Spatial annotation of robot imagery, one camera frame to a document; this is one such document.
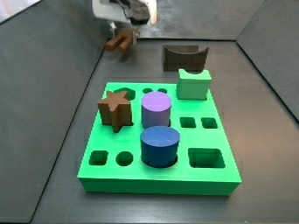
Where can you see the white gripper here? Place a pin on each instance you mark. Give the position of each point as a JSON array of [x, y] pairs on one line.
[[135, 12]]

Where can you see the black curved fixture stand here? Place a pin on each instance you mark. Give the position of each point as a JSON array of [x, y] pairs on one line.
[[185, 57]]

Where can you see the brown star peg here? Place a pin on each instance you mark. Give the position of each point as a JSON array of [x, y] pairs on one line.
[[115, 110]]

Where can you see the brown two-pronged square-circle object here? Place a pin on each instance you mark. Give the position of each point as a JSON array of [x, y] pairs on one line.
[[123, 40]]

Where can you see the purple cylinder peg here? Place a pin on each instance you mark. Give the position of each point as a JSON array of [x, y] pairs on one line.
[[157, 104]]

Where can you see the blue cylinder peg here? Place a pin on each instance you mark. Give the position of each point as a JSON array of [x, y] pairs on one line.
[[159, 146]]

